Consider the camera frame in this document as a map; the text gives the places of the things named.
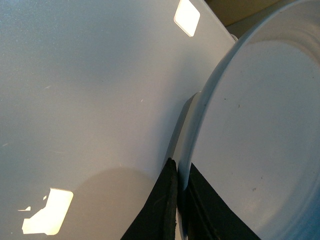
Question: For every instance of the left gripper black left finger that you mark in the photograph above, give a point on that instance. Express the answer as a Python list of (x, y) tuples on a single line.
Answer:
[(157, 218)]

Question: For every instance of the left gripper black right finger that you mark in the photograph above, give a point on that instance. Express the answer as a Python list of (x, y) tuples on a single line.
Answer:
[(204, 214)]

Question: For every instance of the white round plate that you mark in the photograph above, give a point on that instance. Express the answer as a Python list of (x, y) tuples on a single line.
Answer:
[(253, 131)]

